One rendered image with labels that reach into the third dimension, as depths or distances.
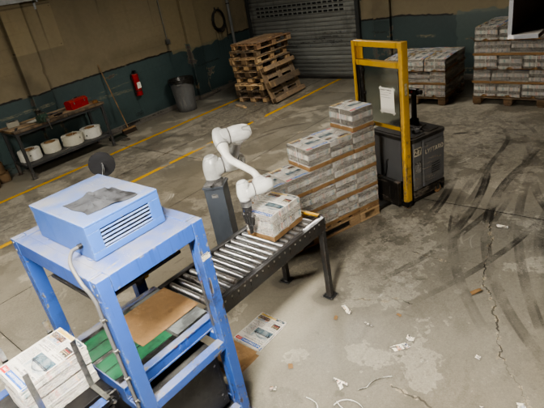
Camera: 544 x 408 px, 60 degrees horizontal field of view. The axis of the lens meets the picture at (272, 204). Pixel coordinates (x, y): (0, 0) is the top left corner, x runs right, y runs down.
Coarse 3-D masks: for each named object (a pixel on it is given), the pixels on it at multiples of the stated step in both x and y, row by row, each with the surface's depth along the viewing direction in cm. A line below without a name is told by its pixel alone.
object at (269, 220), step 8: (256, 208) 376; (264, 208) 374; (272, 208) 372; (280, 208) 370; (256, 216) 370; (264, 216) 364; (272, 216) 361; (280, 216) 368; (256, 224) 376; (264, 224) 369; (272, 224) 363; (280, 224) 372; (264, 232) 374; (272, 232) 367
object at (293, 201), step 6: (270, 192) 399; (276, 192) 397; (264, 198) 390; (270, 198) 388; (276, 198) 386; (282, 198) 384; (288, 198) 383; (294, 198) 381; (288, 204) 375; (294, 204) 380; (300, 204) 388; (294, 210) 382; (300, 210) 390; (294, 216) 384
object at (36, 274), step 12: (12, 240) 276; (24, 264) 282; (36, 264) 284; (36, 276) 285; (36, 288) 288; (48, 288) 292; (48, 300) 293; (48, 312) 297; (60, 312) 301; (60, 324) 302
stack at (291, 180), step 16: (352, 160) 499; (272, 176) 479; (288, 176) 472; (304, 176) 471; (320, 176) 482; (336, 176) 494; (352, 176) 505; (288, 192) 467; (320, 192) 488; (336, 192) 501; (304, 208) 484; (336, 208) 506; (352, 208) 520; (336, 224) 514; (352, 224) 528
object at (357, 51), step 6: (354, 48) 518; (360, 48) 520; (354, 54) 521; (360, 54) 524; (354, 60) 525; (354, 66) 529; (354, 72) 532; (360, 72) 529; (354, 78) 536; (360, 78) 536; (360, 84) 540; (360, 90) 544; (360, 96) 540
